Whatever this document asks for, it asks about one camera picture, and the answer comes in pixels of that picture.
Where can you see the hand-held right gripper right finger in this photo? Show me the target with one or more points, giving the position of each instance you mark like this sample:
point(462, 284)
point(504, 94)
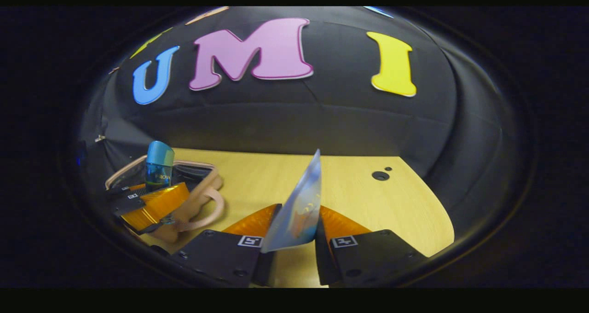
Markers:
point(323, 262)

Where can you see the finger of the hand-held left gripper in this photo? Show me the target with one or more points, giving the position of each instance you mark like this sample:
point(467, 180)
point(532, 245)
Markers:
point(120, 191)
point(129, 204)

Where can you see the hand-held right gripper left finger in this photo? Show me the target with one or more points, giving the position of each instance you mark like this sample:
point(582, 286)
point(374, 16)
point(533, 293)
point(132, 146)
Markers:
point(221, 253)

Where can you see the blue skin care bottle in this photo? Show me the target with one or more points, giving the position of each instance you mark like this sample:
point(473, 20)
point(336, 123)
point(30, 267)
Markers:
point(159, 165)

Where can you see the pink suitcase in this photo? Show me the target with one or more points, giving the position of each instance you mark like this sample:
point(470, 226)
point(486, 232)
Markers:
point(202, 198)

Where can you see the white and blue tube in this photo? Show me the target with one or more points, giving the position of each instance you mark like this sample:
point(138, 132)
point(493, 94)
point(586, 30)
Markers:
point(299, 207)

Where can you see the black backdrop cloth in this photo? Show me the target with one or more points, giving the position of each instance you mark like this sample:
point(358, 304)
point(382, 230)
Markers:
point(294, 115)

